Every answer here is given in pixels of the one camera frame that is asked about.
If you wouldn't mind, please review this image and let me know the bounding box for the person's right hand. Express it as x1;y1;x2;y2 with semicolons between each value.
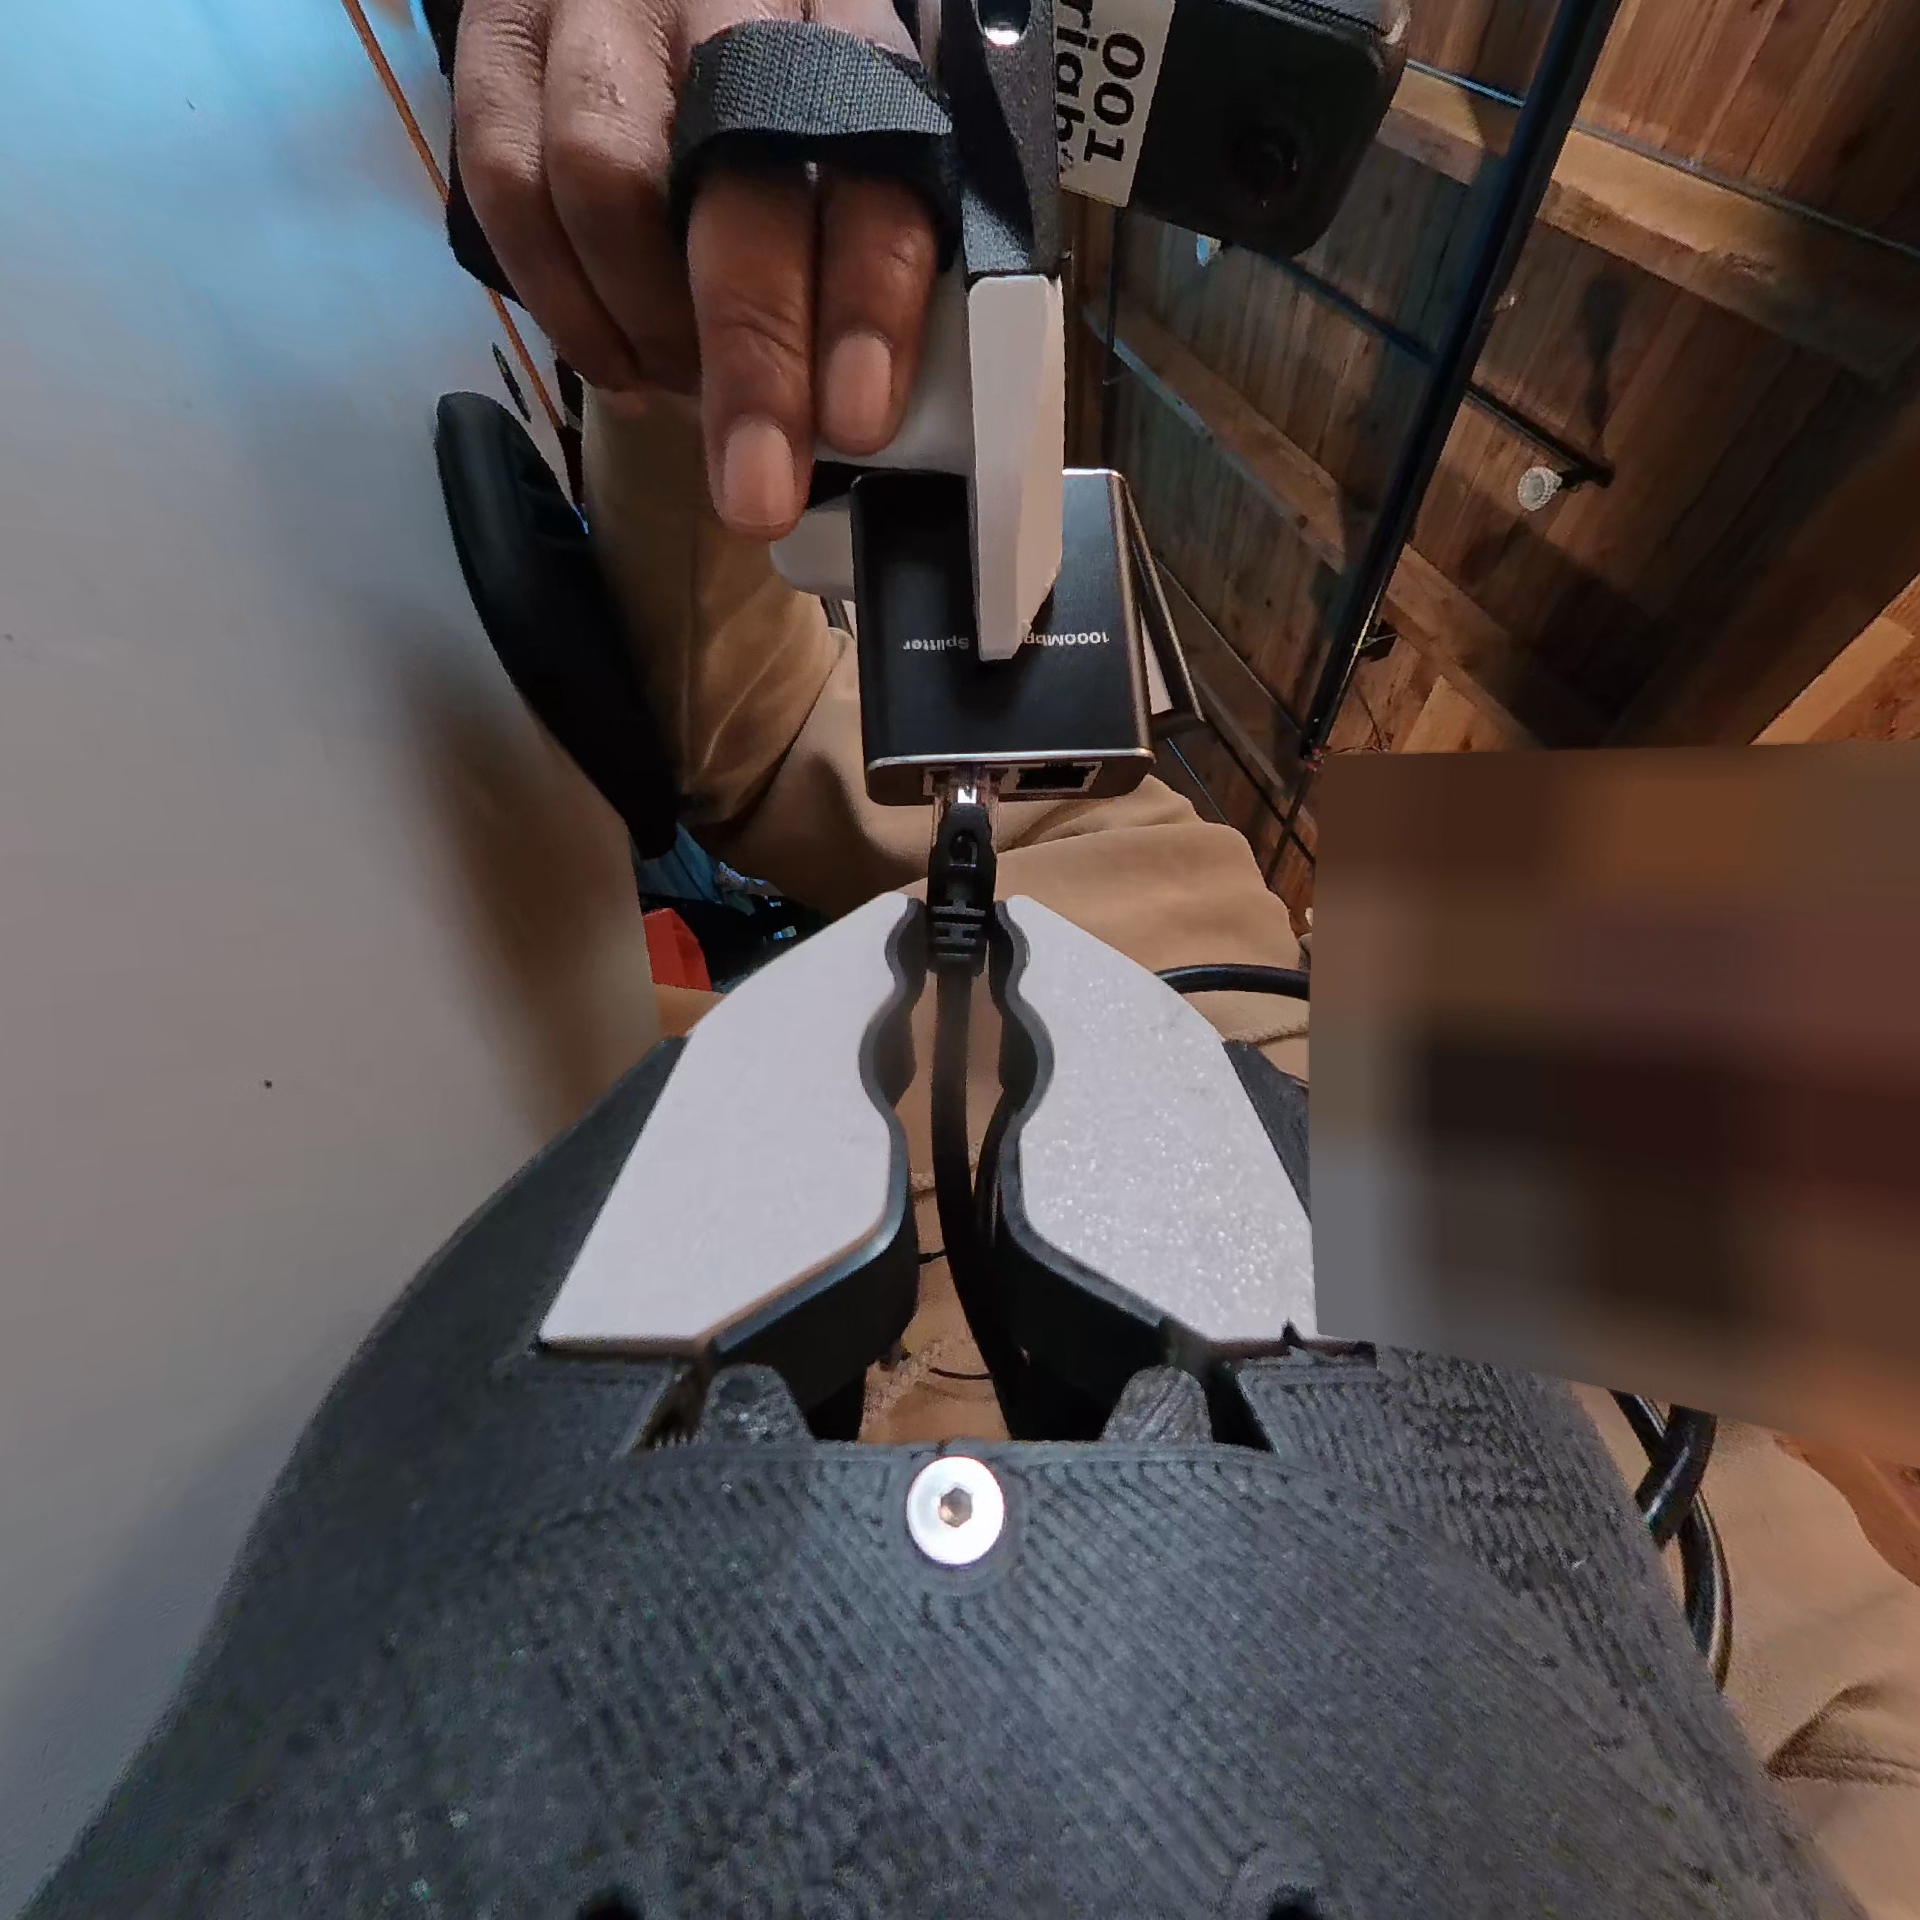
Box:
452;0;963;545

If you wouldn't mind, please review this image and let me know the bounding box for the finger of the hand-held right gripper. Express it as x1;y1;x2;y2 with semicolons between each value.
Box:
967;266;1071;663
773;279;977;604

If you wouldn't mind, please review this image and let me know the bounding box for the black chair armrest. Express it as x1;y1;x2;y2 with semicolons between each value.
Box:
437;393;681;863

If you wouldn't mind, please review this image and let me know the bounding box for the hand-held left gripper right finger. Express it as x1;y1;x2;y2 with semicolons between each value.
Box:
996;891;1320;1353

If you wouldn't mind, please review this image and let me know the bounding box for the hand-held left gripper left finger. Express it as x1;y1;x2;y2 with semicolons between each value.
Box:
540;891;926;1372

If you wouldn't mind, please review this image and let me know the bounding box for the black ethernet cable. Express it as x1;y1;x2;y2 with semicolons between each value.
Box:
926;762;1740;1688

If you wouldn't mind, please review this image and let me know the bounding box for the black ethernet splitter box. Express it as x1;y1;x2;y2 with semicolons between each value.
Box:
853;467;1160;804

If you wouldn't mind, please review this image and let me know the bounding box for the person's beige clothed body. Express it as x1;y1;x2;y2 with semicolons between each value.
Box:
575;385;1920;1920

